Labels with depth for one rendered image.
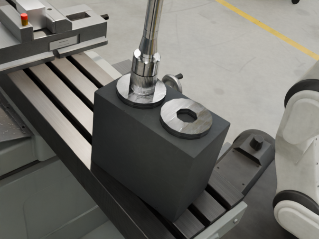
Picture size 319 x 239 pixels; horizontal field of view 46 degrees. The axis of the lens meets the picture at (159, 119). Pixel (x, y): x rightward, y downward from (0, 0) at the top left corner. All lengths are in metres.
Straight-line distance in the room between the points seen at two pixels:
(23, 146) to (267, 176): 0.82
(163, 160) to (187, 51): 2.40
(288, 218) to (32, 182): 0.72
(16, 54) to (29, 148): 0.24
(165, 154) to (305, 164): 0.54
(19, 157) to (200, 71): 1.97
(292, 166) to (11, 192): 0.76
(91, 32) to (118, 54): 1.70
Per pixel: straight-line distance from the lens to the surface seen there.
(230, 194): 0.80
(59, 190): 1.22
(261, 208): 1.28
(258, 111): 2.61
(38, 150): 1.00
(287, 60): 3.29
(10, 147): 0.99
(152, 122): 0.62
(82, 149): 0.82
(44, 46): 1.06
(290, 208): 1.13
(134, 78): 0.64
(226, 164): 1.33
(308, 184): 1.11
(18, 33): 1.02
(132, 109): 0.64
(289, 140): 0.98
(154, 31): 0.60
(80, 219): 1.42
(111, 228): 1.56
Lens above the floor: 1.53
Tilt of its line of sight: 42 degrees down
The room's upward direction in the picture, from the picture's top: 12 degrees clockwise
